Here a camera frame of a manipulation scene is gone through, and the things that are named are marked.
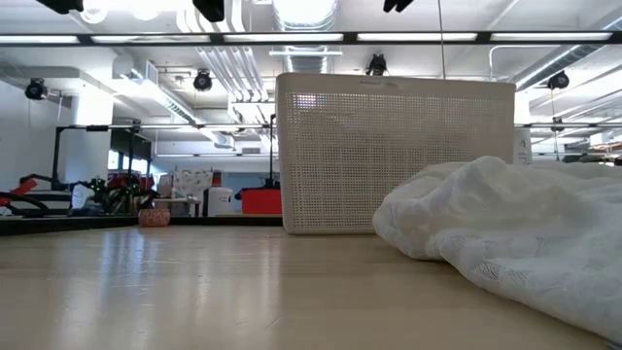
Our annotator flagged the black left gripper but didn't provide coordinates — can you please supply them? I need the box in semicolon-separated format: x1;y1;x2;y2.
192;0;225;23

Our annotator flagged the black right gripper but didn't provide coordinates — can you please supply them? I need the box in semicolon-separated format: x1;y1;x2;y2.
382;0;415;14

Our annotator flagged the thin black stand pole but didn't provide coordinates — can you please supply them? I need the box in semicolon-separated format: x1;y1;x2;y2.
264;114;282;191

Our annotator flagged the white perforated plastic basket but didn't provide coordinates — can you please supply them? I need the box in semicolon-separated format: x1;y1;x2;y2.
275;72;516;235

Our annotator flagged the black monitor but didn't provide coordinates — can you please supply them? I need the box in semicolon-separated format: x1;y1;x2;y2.
110;128;153;161

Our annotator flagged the patterned white cloth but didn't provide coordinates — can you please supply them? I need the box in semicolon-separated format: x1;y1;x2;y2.
172;168;214;200

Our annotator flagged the white cylinder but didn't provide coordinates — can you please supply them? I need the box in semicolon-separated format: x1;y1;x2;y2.
513;128;534;165

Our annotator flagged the white container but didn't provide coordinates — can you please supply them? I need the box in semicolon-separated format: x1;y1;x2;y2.
202;187;233;218

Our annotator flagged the red box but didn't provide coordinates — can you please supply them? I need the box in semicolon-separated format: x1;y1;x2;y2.
241;188;283;216

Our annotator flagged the background robot with green lights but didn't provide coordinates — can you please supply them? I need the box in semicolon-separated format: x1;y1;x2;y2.
70;177;159;216

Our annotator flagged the white lace garment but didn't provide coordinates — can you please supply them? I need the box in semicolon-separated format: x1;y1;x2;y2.
372;155;622;346

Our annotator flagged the thin hanging cable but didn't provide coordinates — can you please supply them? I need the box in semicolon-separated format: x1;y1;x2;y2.
436;0;446;80

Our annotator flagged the black ceiling cable reel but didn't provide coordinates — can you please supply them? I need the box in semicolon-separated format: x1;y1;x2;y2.
547;70;570;92
23;77;50;102
192;68;214;92
364;52;389;77

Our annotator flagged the round silver ceiling duct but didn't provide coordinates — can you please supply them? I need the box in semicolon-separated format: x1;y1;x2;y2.
271;0;341;74

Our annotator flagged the background black rig frame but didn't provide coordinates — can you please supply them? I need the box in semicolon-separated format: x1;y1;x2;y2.
51;123;276;192

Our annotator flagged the background black frame rail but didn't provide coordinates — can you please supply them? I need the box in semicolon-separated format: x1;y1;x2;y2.
514;116;622;131

